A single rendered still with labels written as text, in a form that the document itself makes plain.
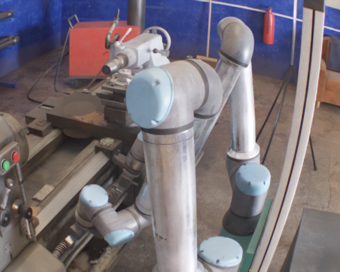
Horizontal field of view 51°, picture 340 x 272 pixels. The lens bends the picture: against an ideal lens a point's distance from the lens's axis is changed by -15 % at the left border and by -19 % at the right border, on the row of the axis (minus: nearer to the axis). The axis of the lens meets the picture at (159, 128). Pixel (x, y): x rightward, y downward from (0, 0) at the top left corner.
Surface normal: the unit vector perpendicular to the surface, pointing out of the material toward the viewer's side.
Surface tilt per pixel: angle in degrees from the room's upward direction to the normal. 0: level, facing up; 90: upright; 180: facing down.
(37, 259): 32
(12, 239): 90
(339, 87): 90
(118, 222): 28
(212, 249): 5
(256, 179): 5
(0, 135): 45
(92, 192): 20
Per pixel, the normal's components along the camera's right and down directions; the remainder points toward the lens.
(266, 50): -0.37, 0.41
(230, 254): 0.10, -0.91
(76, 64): -0.04, 0.46
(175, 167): 0.20, 0.32
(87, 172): 0.57, -0.60
